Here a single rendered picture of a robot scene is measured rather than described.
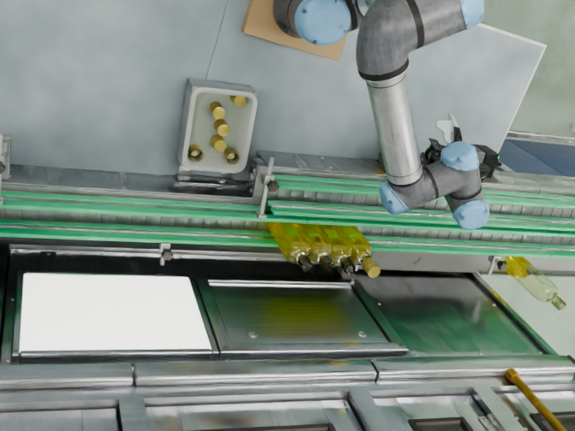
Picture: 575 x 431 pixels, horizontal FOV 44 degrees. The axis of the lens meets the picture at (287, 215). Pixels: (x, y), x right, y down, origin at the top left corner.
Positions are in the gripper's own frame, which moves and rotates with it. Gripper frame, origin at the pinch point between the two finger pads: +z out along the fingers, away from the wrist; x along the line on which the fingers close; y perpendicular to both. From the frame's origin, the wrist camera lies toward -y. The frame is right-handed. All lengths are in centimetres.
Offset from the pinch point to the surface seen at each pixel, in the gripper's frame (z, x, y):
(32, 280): -23, 52, 90
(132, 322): -37, 46, 67
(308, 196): 4.6, 29.3, 24.4
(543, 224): 8, 22, -50
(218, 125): 11, 19, 53
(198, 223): -1, 42, 52
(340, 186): 0.6, 21.6, 18.6
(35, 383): -59, 45, 85
